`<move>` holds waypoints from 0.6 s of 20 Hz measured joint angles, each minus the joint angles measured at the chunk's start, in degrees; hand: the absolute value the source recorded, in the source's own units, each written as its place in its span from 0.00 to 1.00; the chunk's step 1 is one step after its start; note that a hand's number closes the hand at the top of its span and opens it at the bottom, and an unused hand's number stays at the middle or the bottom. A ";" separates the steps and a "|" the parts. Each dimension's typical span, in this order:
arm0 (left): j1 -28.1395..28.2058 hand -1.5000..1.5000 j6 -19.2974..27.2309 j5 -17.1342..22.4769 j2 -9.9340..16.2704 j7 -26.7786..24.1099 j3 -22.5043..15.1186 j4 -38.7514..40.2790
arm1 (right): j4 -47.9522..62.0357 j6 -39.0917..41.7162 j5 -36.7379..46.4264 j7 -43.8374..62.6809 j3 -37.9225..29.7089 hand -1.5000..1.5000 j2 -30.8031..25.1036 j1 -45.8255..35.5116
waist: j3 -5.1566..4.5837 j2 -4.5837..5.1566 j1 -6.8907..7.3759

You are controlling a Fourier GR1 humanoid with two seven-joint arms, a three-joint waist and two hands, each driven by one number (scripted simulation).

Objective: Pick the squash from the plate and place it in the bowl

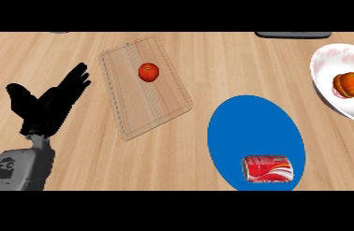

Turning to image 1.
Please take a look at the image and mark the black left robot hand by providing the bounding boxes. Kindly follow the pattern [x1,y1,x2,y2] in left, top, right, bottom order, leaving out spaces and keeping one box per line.
[6,62,94,139]

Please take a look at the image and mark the white plate with pink pattern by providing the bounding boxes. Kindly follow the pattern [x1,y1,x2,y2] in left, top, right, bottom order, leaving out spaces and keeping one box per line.
[308,43,354,121]

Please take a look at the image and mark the orange squash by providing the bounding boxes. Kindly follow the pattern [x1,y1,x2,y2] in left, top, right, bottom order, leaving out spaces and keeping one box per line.
[332,72,354,99]

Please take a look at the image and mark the pale wooden cutting board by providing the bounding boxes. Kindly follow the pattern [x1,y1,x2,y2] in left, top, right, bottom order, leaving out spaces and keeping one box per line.
[100,36,196,142]

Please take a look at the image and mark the red tomato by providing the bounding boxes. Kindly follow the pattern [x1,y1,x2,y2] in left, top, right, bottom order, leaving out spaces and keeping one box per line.
[137,62,160,83]

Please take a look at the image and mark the blue oval placemat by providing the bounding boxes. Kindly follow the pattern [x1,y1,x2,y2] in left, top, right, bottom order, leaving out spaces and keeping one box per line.
[206,94,307,192]

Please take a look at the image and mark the red and white can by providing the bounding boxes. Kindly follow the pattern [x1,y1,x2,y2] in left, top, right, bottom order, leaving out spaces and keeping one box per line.
[240,154,295,184]

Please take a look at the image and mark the dark grey flat appliance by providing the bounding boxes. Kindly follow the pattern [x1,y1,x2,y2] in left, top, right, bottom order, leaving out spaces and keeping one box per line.
[255,31,334,39]

